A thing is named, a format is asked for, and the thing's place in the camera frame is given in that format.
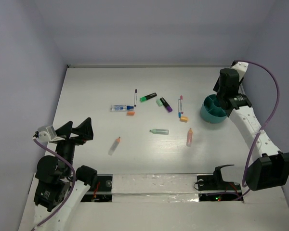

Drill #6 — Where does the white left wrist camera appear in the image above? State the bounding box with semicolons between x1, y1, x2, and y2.
35;125;61;142

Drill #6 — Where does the green pencil-shaped clear case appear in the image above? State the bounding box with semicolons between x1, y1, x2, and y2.
149;128;169;135

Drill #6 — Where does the teal round organizer container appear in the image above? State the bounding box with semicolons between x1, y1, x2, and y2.
200;94;227;124

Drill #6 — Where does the pink orange pencil-shaped case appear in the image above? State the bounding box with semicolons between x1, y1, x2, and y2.
186;128;193;147

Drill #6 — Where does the purple thin marker pen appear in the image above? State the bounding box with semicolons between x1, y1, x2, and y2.
133;89;138;107

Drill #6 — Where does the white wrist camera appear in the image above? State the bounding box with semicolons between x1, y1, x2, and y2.
231;61;249;80
35;125;61;142

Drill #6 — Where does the green cap black highlighter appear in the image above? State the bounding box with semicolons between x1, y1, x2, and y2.
140;92;157;102

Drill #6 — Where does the mint green eraser cap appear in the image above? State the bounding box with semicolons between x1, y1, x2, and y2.
156;99;163;106

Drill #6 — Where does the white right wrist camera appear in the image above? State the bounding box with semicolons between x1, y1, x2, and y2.
231;61;249;80

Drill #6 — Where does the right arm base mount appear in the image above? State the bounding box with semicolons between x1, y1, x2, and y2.
193;165;243;202

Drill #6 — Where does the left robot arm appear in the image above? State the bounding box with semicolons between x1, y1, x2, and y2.
32;117;98;231

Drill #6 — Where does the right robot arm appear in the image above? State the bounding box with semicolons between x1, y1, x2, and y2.
213;68;289;191

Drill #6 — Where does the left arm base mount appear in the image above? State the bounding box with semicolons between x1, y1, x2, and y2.
81;175;113;202

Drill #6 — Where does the orange tip clear pencil case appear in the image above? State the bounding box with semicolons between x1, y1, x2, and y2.
108;137;120;155

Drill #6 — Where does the purple cap black highlighter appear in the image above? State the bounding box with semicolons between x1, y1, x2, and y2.
160;97;173;113

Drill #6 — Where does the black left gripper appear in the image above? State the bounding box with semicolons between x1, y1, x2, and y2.
53;115;94;174

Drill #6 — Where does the clear blue glue bottle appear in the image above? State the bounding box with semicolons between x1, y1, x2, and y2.
110;104;134;112

